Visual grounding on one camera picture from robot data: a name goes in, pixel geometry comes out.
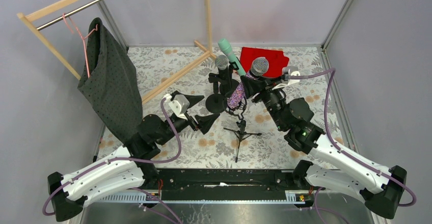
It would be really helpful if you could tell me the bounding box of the black round-base mic stand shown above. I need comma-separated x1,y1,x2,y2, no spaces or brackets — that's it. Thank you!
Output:
218,65,239,98

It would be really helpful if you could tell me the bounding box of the purple glitter microphone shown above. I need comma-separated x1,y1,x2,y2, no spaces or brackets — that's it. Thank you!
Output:
227,57,269,110

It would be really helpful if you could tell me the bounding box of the black tripod shock-mount stand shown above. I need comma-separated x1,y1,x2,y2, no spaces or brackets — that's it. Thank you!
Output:
223,98,262,163

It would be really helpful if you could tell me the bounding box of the black glitter microphone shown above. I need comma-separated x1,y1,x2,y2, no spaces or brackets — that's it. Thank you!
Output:
214,54,232,95

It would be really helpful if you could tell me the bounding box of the mint green microphone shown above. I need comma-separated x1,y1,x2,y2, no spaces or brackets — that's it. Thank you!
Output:
218,38,246,76

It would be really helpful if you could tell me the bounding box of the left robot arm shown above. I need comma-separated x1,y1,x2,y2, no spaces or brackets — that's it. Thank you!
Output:
42,91,220,222

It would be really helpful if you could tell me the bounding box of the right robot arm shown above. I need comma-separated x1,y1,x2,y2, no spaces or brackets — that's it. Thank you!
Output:
240,76,407,219

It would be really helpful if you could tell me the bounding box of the red folded cloth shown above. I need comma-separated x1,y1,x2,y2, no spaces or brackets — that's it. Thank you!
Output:
240,47,289,78

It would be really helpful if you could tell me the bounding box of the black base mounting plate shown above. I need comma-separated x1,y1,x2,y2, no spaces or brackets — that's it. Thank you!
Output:
126,168,327,201

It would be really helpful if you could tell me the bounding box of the dark grey dotted garment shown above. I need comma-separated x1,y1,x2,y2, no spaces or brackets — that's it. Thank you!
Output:
77,17,143,143

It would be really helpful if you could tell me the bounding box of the wooden clothes rack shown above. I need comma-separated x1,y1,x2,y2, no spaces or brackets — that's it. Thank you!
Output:
17,0,215,104

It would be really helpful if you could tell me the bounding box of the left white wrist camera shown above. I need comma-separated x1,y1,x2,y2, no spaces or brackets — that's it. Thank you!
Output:
163,94,190,120

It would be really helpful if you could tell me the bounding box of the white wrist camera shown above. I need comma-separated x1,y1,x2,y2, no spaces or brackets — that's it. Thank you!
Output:
163,94,190,120
273,66,300,90

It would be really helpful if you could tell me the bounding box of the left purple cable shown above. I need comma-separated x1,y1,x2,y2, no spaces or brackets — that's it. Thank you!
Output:
42,96,183,224

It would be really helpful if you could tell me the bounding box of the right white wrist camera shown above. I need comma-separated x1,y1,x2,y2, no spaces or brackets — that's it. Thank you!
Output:
273,66,300,90

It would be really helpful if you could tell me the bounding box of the pink wire hanger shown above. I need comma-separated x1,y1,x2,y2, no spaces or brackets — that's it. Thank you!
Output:
62,12,99,78

